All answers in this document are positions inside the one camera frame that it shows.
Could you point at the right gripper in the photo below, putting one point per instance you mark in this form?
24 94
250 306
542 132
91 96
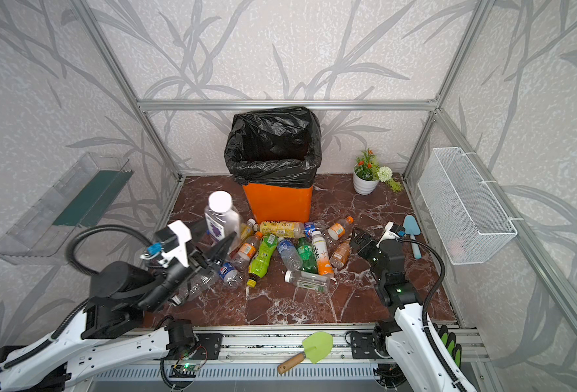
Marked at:
369 246

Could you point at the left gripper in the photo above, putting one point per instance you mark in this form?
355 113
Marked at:
199 265

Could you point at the brown tea bottle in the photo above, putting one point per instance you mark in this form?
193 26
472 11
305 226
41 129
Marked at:
341 255

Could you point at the green label juice bottle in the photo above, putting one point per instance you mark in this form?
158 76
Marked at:
258 267

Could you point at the clear bottle green label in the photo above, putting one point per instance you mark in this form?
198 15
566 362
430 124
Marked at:
310 281

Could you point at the blue label water bottle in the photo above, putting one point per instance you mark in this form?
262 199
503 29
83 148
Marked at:
289 254

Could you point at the purple grape juice bottle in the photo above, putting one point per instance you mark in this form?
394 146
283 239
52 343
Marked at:
222 218

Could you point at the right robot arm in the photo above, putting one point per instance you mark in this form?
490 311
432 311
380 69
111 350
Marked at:
424 357

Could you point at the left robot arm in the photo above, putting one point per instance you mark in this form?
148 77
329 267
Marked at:
92 338

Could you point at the orange trash bin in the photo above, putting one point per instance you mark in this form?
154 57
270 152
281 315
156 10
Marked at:
275 203

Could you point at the black bin liner bag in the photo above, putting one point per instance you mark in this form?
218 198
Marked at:
275 147

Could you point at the orange cap clear bottle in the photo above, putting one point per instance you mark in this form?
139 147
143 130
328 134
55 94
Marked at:
341 228

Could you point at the pepsi label clear bottle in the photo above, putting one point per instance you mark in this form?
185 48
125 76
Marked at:
230 276

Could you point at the clear bottle white cap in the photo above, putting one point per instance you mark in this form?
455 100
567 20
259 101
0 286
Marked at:
191 289

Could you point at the orange label clear bottle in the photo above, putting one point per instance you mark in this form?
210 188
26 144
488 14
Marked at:
247 251

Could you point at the white orange drink bottle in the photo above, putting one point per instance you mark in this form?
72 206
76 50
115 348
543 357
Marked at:
322 256

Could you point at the red yellow tea bottle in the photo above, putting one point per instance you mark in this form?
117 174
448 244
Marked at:
246 230

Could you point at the teal silicone spatula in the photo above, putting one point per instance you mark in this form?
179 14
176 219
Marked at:
412 229

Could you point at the small pepsi bottle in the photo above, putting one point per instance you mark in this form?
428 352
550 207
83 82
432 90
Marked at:
313 226

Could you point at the green sprite bottle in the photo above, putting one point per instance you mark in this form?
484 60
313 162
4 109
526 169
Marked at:
307 255

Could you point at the white potted artificial flowers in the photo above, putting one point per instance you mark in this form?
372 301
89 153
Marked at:
368 173

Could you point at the yellow label tea bottle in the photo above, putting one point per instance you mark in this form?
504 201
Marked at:
285 229

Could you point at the green garden trowel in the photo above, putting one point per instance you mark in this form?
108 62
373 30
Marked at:
316 347

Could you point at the green work glove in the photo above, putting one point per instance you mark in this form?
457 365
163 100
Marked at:
449 339

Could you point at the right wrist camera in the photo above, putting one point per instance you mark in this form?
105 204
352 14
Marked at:
392 231

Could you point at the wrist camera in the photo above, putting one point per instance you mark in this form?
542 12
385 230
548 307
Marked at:
392 231
169 248

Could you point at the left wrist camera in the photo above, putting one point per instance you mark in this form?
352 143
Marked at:
169 248

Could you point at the white wire mesh basket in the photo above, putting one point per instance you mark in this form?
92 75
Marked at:
471 222

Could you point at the clear acrylic wall shelf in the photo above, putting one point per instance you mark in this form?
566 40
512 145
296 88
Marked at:
78 201

